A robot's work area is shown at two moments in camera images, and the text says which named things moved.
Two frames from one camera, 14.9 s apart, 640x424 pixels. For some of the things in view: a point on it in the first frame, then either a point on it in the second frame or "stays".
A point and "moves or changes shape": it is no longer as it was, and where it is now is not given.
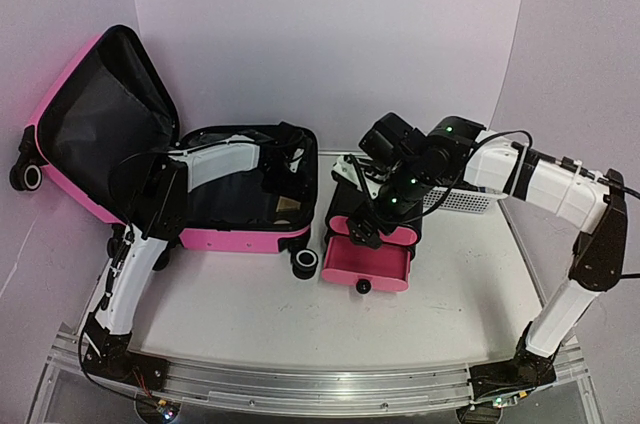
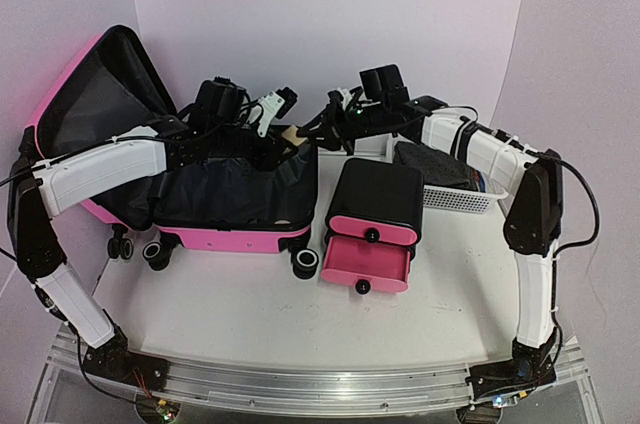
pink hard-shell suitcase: [251, 188] stays
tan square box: [286, 203] moves or changes shape
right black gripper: [386, 223] to [328, 130]
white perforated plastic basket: [461, 200] stays
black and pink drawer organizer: [384, 267] stays
